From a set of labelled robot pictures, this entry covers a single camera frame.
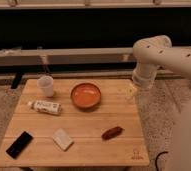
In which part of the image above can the wooden table board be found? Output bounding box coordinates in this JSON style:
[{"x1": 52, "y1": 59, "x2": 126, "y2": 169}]
[{"x1": 0, "y1": 79, "x2": 149, "y2": 167}]

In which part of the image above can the white plastic cup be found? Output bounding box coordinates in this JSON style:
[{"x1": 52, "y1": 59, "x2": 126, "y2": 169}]
[{"x1": 37, "y1": 75, "x2": 54, "y2": 97}]

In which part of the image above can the white sponge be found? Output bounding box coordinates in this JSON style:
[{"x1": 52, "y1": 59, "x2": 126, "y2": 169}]
[{"x1": 52, "y1": 129, "x2": 74, "y2": 151}]

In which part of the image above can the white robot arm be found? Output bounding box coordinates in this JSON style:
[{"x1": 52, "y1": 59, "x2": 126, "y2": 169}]
[{"x1": 132, "y1": 35, "x2": 191, "y2": 171}]

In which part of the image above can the white lying bottle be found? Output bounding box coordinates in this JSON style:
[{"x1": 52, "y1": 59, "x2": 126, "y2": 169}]
[{"x1": 27, "y1": 100, "x2": 61, "y2": 115}]

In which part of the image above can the long metal rail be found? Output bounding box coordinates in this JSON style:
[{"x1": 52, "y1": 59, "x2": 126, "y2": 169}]
[{"x1": 0, "y1": 45, "x2": 191, "y2": 67}]

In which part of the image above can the black cable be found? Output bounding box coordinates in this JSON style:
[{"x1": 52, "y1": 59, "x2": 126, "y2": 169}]
[{"x1": 154, "y1": 150, "x2": 169, "y2": 171}]

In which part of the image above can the black rectangular remote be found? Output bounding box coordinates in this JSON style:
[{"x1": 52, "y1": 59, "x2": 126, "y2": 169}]
[{"x1": 6, "y1": 131, "x2": 33, "y2": 159}]

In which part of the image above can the orange bowl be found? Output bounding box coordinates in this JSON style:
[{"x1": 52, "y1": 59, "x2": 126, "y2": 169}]
[{"x1": 70, "y1": 82, "x2": 101, "y2": 110}]

